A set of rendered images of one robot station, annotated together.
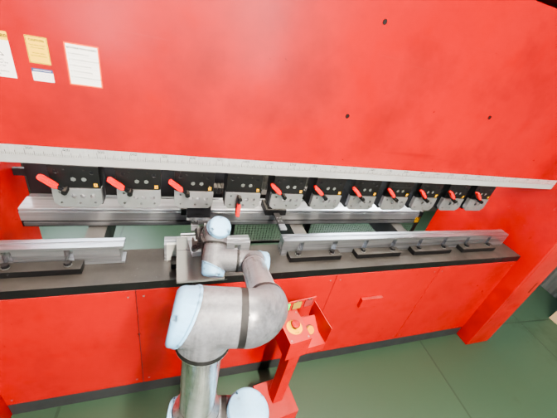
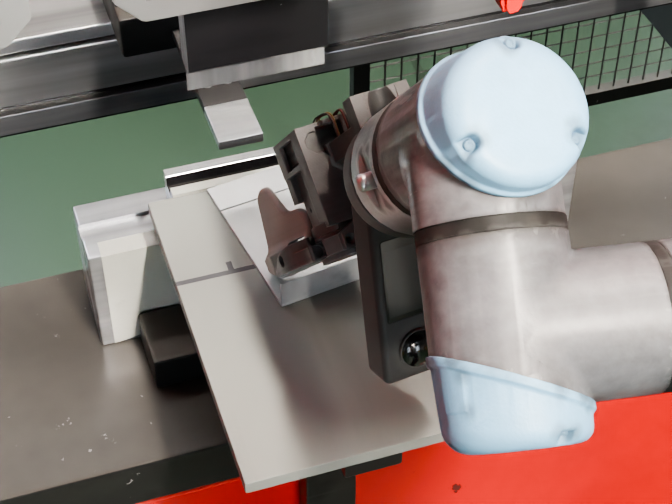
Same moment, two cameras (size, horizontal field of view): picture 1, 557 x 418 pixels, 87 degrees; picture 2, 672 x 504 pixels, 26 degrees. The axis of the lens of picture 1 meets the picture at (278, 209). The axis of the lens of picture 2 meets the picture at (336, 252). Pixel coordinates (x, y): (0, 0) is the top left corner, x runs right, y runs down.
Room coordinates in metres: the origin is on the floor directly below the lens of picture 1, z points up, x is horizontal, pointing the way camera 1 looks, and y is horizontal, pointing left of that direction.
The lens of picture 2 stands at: (0.23, 0.21, 1.71)
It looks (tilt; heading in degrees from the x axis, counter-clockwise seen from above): 45 degrees down; 5
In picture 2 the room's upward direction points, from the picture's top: straight up
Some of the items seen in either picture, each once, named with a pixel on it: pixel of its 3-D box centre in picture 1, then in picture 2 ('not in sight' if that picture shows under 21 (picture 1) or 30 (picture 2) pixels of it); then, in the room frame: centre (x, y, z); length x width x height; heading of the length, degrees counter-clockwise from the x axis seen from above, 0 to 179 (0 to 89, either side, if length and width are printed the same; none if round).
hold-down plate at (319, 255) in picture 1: (314, 255); not in sight; (1.23, -0.24, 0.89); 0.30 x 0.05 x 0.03; 113
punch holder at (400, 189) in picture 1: (392, 192); not in sight; (1.42, -0.56, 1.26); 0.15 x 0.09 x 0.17; 113
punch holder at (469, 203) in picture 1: (474, 195); not in sight; (1.66, -1.11, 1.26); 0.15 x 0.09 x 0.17; 113
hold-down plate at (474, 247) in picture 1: (476, 247); not in sight; (1.70, -1.35, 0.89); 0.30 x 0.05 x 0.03; 113
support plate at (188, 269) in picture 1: (199, 257); (321, 304); (0.91, 0.28, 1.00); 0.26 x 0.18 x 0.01; 23
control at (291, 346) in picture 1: (301, 327); not in sight; (0.88, -0.22, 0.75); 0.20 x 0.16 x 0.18; 120
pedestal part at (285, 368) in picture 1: (284, 370); not in sight; (0.88, -0.22, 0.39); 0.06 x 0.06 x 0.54; 30
